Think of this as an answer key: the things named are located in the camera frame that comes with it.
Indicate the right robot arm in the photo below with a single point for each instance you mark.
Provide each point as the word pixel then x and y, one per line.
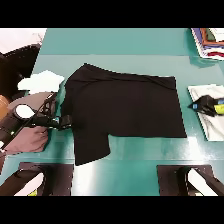
pixel 200 181

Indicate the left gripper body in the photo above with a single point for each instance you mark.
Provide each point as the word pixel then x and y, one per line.
pixel 65 122

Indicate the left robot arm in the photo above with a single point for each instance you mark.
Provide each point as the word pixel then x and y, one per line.
pixel 20 121

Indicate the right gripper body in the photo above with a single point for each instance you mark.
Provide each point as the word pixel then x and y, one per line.
pixel 205 105

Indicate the white garment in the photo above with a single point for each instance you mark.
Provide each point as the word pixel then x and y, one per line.
pixel 41 81
pixel 210 128

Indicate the brown garment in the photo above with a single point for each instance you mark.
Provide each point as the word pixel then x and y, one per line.
pixel 28 138

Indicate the black T-shirt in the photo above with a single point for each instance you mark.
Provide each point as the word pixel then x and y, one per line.
pixel 126 106

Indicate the black garment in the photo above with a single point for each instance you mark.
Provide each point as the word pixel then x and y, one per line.
pixel 16 66

